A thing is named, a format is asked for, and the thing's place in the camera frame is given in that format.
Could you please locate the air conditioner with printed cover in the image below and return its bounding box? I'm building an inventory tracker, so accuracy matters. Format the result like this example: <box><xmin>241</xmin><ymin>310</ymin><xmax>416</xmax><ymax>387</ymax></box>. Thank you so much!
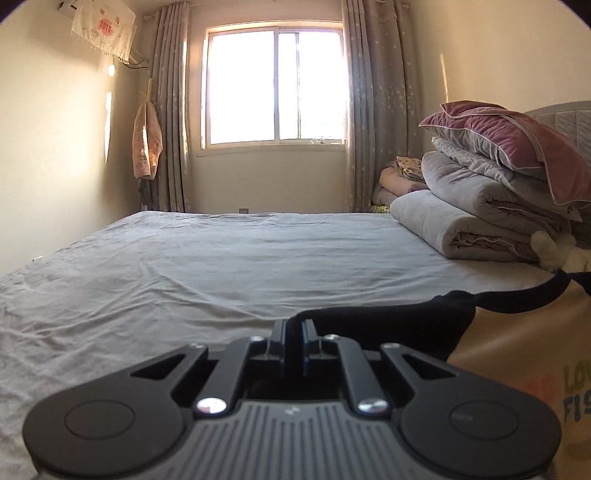
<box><xmin>58</xmin><ymin>0</ymin><xmax>138</xmax><ymax>65</ymax></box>

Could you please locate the white plush dog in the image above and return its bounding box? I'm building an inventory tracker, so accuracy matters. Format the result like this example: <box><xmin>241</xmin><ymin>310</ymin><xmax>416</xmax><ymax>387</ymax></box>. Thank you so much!
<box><xmin>530</xmin><ymin>230</ymin><xmax>591</xmax><ymax>274</ymax></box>

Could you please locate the bed with grey sheet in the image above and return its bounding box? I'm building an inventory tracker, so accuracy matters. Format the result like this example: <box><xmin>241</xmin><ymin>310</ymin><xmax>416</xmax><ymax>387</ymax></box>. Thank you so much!
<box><xmin>0</xmin><ymin>210</ymin><xmax>591</xmax><ymax>480</ymax></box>

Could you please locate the patterned folded cloth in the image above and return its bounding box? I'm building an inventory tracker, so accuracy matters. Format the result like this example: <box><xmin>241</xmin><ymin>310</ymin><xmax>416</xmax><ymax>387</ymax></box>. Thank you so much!
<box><xmin>396</xmin><ymin>156</ymin><xmax>426</xmax><ymax>182</ymax></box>

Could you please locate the dark hanging garment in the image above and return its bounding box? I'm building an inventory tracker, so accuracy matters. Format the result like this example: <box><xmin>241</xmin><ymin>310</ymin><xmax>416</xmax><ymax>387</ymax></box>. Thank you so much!
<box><xmin>137</xmin><ymin>178</ymin><xmax>160</xmax><ymax>212</ymax></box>

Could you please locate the pink hanging garment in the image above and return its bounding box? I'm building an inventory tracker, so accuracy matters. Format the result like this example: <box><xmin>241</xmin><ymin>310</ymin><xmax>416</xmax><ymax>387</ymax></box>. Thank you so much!
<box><xmin>132</xmin><ymin>99</ymin><xmax>163</xmax><ymax>181</ymax></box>

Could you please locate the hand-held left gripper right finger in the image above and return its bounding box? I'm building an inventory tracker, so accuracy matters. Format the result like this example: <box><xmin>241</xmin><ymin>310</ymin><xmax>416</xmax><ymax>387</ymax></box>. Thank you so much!
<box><xmin>301</xmin><ymin>319</ymin><xmax>456</xmax><ymax>415</ymax></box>

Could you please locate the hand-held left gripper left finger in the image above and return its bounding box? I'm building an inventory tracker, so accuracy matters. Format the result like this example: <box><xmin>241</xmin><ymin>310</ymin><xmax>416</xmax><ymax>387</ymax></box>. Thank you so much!
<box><xmin>129</xmin><ymin>319</ymin><xmax>288</xmax><ymax>415</ymax></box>

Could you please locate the window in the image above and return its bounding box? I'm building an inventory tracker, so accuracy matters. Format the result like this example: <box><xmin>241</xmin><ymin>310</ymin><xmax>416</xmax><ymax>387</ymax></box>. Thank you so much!
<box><xmin>201</xmin><ymin>27</ymin><xmax>348</xmax><ymax>149</ymax></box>

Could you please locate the beige T-shirt with black sleeves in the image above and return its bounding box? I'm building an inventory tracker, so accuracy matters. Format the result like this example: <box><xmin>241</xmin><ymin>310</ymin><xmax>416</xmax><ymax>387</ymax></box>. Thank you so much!
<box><xmin>286</xmin><ymin>270</ymin><xmax>591</xmax><ymax>480</ymax></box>

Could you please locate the grey star-print curtain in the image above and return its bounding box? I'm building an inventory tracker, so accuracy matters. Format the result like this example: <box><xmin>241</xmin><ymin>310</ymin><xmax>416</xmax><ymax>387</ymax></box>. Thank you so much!
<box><xmin>147</xmin><ymin>2</ymin><xmax>191</xmax><ymax>213</ymax></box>
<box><xmin>341</xmin><ymin>0</ymin><xmax>423</xmax><ymax>213</ymax></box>

